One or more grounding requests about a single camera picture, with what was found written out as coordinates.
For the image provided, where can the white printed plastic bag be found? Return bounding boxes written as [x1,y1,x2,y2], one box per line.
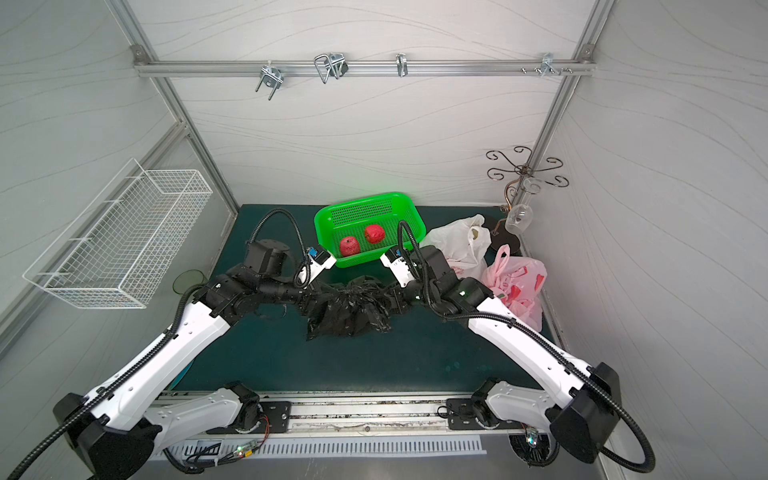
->
[420,214,492,280]

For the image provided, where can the black plastic bag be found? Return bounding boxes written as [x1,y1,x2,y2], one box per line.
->
[298,276,410,341]

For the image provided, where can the red apple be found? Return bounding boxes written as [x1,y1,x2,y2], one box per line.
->
[364,224,386,245]
[339,236,361,258]

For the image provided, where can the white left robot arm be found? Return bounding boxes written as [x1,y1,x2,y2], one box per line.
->
[9,240,315,479]

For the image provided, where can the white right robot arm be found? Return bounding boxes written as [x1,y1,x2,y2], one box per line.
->
[380,246,656,473]

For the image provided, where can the pink plastic bag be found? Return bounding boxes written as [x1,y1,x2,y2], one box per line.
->
[481,245,547,332]

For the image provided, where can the green translucent cup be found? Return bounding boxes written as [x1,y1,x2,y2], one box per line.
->
[172,269,207,295]

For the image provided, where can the green plastic basket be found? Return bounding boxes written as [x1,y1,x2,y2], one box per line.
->
[314,192,427,268]

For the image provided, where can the clear glass on stand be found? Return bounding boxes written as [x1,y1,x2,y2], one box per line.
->
[505,203,533,236]

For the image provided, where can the bronze curled hook stand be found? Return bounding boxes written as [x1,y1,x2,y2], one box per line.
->
[484,150,570,254]

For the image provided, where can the metal clamp hook left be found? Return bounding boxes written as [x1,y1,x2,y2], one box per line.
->
[255,63,284,101]

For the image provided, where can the metal clamp hook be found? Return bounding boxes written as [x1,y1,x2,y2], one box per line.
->
[313,53,349,84]
[255,63,284,101]

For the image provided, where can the small metal hook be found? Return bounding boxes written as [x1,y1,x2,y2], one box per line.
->
[395,53,408,78]

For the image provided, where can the metal clamp hook middle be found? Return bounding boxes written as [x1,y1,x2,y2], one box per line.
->
[313,53,349,84]

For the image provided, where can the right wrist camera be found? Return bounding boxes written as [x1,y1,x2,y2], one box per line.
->
[380,246,416,288]

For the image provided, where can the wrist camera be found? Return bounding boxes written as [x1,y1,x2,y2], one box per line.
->
[299,247,337,285]
[380,246,416,288]

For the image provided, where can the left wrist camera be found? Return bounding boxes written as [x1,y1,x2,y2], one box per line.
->
[299,247,337,285]

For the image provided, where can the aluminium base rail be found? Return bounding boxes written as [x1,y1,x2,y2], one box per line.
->
[143,385,560,439]

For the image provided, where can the white wire basket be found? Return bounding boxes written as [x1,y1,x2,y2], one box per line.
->
[22,159,212,310]

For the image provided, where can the aluminium crossbar rail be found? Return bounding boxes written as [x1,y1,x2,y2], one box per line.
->
[134,57,597,78]

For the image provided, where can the metal bracket right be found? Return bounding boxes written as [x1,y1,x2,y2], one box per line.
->
[520,53,573,77]

